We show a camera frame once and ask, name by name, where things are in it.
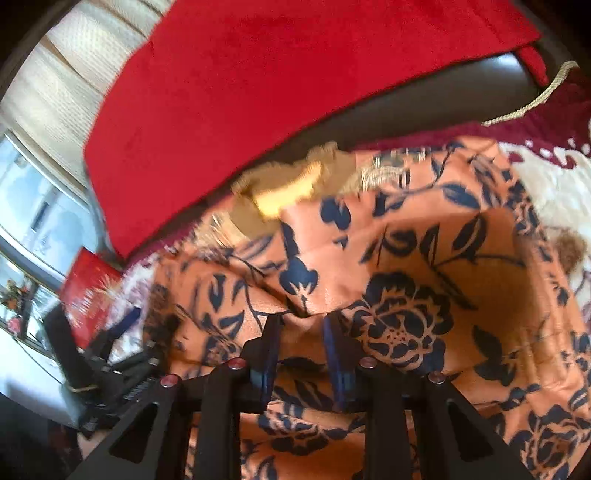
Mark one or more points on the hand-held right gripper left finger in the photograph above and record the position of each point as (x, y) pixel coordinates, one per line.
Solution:
(269, 355)

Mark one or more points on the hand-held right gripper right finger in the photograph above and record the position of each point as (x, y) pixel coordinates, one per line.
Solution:
(334, 357)

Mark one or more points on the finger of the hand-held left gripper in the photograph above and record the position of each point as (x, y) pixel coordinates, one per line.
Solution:
(125, 325)

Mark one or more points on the orange floral garment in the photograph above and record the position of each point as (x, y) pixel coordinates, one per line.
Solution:
(415, 258)

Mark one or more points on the red printed bag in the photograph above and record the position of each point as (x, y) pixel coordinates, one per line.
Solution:
(90, 295)

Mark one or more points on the potted flowers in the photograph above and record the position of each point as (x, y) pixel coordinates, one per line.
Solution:
(16, 300)

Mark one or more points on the window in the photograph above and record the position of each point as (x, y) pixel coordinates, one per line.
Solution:
(32, 207)

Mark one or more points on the cream curtain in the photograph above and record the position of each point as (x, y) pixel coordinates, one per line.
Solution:
(69, 69)

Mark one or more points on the red plush blanket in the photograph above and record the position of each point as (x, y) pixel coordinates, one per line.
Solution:
(277, 92)

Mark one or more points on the maroon cream patterned blanket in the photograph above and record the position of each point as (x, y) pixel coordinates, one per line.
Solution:
(554, 184)

